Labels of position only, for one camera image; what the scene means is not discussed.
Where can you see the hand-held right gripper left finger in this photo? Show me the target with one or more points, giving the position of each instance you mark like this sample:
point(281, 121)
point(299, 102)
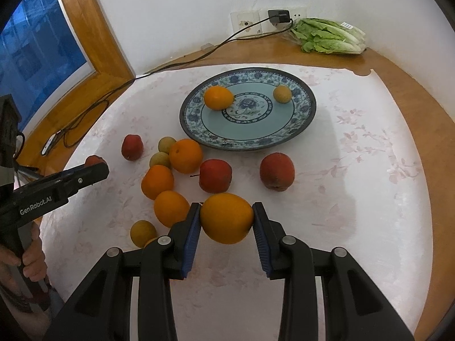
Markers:
point(190, 245)

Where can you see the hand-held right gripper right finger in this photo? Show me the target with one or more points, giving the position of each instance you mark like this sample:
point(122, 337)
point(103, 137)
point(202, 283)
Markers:
point(261, 245)

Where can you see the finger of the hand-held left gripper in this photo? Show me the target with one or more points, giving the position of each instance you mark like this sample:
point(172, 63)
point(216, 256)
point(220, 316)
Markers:
point(73, 171)
point(90, 177)

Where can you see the red apple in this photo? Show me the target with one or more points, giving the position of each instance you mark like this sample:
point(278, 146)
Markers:
point(277, 170)
point(132, 147)
point(215, 176)
point(93, 160)

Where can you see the blue floral ceramic plate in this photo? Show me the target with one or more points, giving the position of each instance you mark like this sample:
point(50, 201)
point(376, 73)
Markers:
point(248, 128)

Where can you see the person's left hand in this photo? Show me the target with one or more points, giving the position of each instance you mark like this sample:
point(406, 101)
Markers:
point(35, 259)

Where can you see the white power adapter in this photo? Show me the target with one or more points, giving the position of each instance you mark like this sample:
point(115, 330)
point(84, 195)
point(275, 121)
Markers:
point(49, 144)

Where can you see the small yellow-brown round fruit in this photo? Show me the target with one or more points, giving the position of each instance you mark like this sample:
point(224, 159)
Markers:
point(143, 233)
point(165, 144)
point(159, 160)
point(282, 93)

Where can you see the white floral tablecloth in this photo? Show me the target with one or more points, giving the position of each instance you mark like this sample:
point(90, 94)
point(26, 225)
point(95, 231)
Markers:
point(337, 184)

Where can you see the window glass pane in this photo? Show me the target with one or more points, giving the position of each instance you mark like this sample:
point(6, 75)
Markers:
point(35, 42)

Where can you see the bagged green lettuce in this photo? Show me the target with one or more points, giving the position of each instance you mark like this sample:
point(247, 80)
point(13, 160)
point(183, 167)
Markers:
point(327, 37)

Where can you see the black plug-in charger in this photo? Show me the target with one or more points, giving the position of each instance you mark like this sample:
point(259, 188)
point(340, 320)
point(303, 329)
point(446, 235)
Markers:
point(279, 17)

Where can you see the wooden window frame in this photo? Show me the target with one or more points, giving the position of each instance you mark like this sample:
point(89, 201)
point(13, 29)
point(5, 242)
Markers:
point(92, 25)

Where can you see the white wall power outlet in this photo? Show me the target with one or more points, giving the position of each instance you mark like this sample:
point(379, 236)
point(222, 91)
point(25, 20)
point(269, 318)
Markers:
point(298, 14)
point(265, 28)

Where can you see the white wall socket round port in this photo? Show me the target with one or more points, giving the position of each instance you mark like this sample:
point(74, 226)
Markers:
point(245, 23)

